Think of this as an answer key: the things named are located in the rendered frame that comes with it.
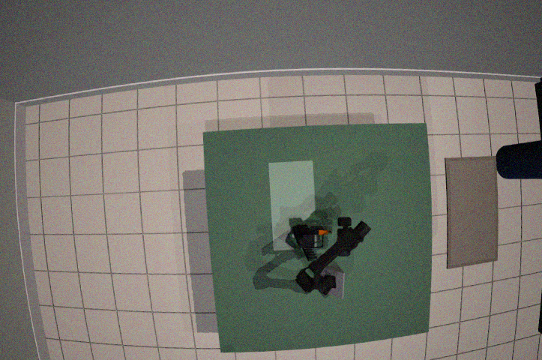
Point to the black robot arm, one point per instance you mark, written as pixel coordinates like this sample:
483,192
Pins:
347,240

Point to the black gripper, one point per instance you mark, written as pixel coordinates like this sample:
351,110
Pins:
345,222

